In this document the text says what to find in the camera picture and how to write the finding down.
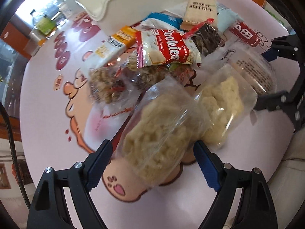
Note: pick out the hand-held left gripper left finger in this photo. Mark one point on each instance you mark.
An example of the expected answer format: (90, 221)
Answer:
(99, 165)

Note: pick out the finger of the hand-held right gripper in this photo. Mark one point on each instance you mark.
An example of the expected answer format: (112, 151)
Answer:
(269, 103)
(270, 53)

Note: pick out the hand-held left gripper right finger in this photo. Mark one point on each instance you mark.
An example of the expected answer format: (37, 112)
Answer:
(206, 164)

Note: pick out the clear packet with white print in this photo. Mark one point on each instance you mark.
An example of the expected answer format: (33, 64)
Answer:
(252, 69)

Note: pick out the clear puffed rice cake packet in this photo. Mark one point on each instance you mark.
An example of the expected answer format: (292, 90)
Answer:
(154, 138)
(221, 105)

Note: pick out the light blue snack packet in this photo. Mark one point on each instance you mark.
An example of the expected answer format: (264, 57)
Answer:
(226, 19)

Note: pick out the dark bar packet red top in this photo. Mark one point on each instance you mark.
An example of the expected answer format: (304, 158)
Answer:
(207, 39)

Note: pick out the beige cracker packet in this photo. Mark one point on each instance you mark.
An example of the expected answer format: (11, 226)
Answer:
(200, 10)

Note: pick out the red cookie packet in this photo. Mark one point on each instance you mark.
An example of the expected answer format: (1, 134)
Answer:
(166, 49)

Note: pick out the blue and white snack packet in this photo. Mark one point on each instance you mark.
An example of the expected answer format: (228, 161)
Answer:
(162, 20)

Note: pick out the orange and white snack packet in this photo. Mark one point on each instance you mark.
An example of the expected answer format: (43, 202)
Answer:
(112, 45)

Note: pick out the white plastic bin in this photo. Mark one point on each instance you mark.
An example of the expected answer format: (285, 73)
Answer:
(114, 2)

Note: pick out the green label plastic bottle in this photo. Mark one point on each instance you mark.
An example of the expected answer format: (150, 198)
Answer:
(45, 23)

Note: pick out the white plastic bottle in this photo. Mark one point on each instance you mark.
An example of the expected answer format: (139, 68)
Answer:
(68, 3)

